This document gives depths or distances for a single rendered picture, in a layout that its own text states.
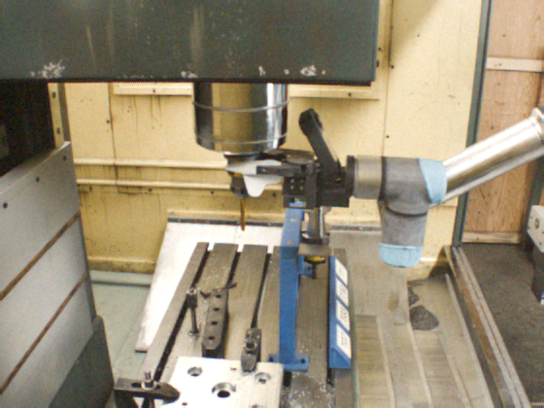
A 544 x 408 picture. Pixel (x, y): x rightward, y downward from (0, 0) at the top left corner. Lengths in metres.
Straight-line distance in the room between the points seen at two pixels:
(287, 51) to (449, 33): 1.22
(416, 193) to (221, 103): 0.35
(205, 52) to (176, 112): 1.25
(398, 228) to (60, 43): 0.61
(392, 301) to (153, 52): 1.36
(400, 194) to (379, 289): 1.06
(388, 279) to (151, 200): 0.93
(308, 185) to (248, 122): 0.15
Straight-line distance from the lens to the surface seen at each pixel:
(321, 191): 0.94
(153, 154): 2.10
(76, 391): 1.51
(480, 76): 1.99
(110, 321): 2.13
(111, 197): 2.22
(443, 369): 1.69
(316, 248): 1.20
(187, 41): 0.79
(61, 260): 1.31
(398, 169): 0.93
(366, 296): 1.94
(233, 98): 0.84
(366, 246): 2.07
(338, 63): 0.78
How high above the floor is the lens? 1.78
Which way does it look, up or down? 23 degrees down
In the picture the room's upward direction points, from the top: straight up
